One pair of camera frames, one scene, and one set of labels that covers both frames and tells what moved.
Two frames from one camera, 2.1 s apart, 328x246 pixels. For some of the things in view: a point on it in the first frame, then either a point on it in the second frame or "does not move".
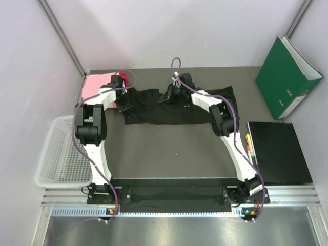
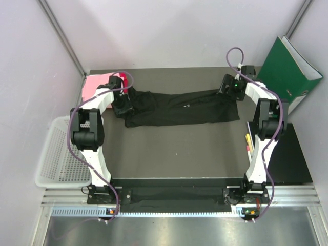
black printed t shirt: x=147 y=109 does not move
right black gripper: x=168 y=93 to x=229 y=80
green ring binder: x=285 y=78 does not move
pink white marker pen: x=249 y=153 does not move
